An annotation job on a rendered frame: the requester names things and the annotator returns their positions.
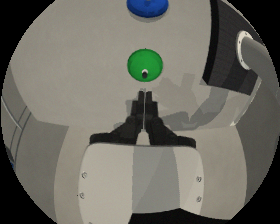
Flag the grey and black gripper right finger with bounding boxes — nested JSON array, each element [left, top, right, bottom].
[[144, 91, 196, 148]]

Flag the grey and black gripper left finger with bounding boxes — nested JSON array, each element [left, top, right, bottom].
[[89, 91, 145, 145]]

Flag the blue dome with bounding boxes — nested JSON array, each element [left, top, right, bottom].
[[127, 0, 169, 18]]

